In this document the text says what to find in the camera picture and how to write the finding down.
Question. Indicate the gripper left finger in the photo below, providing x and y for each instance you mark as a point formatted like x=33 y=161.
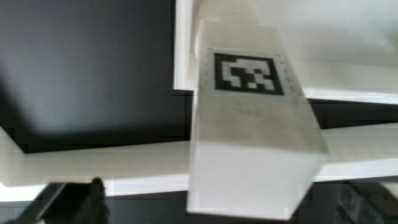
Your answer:
x=68 y=204

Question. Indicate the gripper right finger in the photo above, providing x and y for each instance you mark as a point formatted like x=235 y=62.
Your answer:
x=349 y=202

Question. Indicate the white table leg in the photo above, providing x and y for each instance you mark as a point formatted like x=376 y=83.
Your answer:
x=258 y=149

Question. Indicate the white square table top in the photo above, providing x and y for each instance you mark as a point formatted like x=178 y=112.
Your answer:
x=340 y=36

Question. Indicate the white L-shaped obstacle fence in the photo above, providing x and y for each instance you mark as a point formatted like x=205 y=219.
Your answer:
x=146 y=168

